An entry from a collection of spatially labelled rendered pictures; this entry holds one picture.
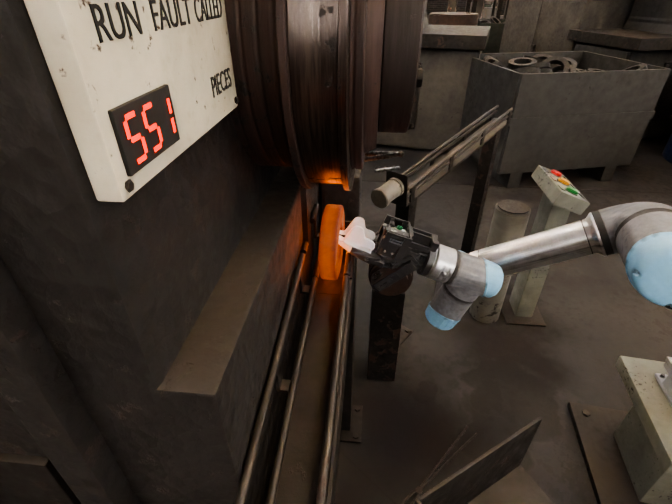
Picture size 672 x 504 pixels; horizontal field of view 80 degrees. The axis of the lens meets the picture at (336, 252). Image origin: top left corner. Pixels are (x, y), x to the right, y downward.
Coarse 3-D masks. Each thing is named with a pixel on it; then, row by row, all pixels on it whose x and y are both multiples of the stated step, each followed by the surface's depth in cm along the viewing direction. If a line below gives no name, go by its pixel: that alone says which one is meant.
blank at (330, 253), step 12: (324, 216) 77; (336, 216) 77; (324, 228) 76; (336, 228) 76; (324, 240) 76; (336, 240) 76; (324, 252) 76; (336, 252) 78; (324, 264) 77; (336, 264) 79; (324, 276) 80; (336, 276) 81
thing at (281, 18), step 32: (224, 0) 44; (256, 0) 44; (256, 32) 45; (256, 64) 47; (288, 64) 44; (256, 96) 49; (288, 96) 45; (256, 128) 54; (288, 128) 48; (256, 160) 62; (288, 160) 61
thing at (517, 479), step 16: (528, 432) 51; (496, 448) 48; (512, 448) 51; (480, 464) 48; (496, 464) 51; (512, 464) 55; (448, 480) 45; (464, 480) 48; (480, 480) 51; (496, 480) 55; (512, 480) 56; (528, 480) 56; (432, 496) 45; (448, 496) 48; (464, 496) 51; (480, 496) 54; (496, 496) 54; (512, 496) 54; (528, 496) 54; (544, 496) 54
